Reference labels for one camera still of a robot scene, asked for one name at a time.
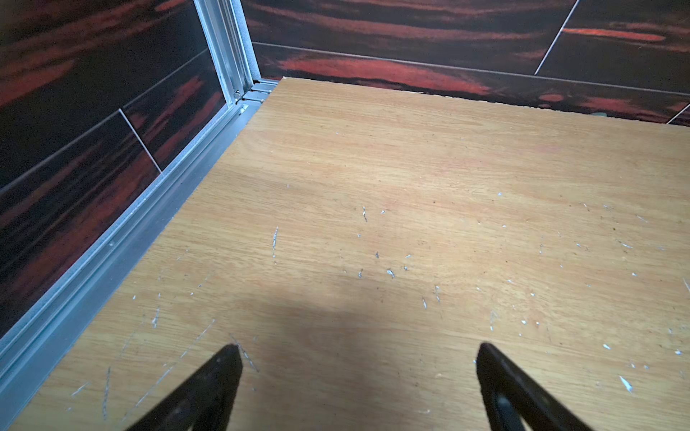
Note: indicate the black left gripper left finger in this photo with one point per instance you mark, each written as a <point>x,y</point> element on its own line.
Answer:
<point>204,401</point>

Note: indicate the aluminium frame rail left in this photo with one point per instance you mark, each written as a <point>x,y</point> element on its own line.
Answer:
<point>112,114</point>

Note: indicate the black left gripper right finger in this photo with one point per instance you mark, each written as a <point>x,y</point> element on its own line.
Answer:
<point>514,401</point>

